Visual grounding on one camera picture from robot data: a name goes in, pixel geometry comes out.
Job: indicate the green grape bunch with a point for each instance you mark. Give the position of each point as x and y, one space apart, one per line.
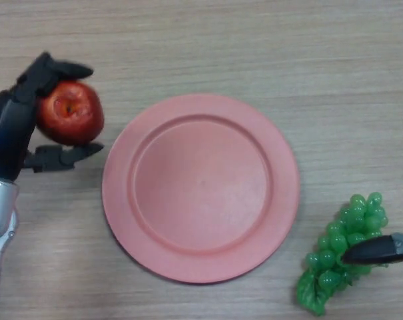
337 240

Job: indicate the red apple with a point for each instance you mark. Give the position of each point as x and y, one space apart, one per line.
71 113

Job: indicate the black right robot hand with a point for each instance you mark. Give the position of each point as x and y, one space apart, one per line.
371 253

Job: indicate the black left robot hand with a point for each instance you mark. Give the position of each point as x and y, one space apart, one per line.
11 133

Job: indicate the pink round plate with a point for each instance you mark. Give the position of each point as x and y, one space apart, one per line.
201 190

